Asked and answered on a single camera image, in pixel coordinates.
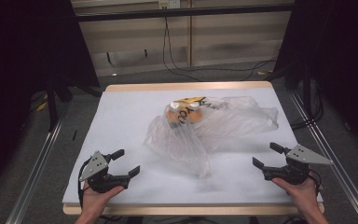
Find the white wall socket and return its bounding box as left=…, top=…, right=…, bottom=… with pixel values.
left=158, top=0, right=181, bottom=10

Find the black horizontal bar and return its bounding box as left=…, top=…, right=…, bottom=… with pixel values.
left=76, top=3, right=296, bottom=22

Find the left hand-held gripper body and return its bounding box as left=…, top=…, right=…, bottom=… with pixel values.
left=78, top=150, right=129, bottom=194

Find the person's left hand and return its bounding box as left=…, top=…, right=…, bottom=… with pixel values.
left=81, top=182, right=126, bottom=218

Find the clear plastic bag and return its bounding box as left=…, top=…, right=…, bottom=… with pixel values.
left=143, top=95, right=280, bottom=179

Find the black metal stand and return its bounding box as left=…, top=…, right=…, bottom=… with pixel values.
left=46, top=77, right=60, bottom=133
left=301, top=62, right=313, bottom=115

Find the bundle of black floor cables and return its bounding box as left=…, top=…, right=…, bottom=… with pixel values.
left=290, top=90, right=325, bottom=131

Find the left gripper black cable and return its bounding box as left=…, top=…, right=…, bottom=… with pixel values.
left=77, top=156, right=93, bottom=210

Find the white table cover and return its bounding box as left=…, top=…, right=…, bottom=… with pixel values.
left=62, top=87, right=324, bottom=206

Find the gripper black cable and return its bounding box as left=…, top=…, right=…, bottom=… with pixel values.
left=77, top=156, right=93, bottom=210
left=308, top=168, right=323, bottom=196

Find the black curtain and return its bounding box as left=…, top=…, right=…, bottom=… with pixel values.
left=272, top=0, right=358, bottom=158
left=0, top=0, right=101, bottom=201

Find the metal floor rail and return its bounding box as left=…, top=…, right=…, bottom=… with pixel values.
left=5, top=113, right=68, bottom=224
left=288, top=91, right=358, bottom=224

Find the yellow milk tea bottle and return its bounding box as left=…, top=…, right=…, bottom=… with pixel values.
left=166, top=102, right=185, bottom=129
left=184, top=102, right=205, bottom=124

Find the person's right hand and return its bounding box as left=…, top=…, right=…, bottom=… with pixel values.
left=271, top=176, right=322, bottom=217

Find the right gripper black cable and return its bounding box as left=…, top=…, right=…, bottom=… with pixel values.
left=308, top=168, right=323, bottom=196

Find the black hanging cable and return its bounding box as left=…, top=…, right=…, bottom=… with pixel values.
left=161, top=16, right=278, bottom=82

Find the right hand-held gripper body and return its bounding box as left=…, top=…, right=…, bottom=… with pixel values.
left=263, top=144, right=335, bottom=186

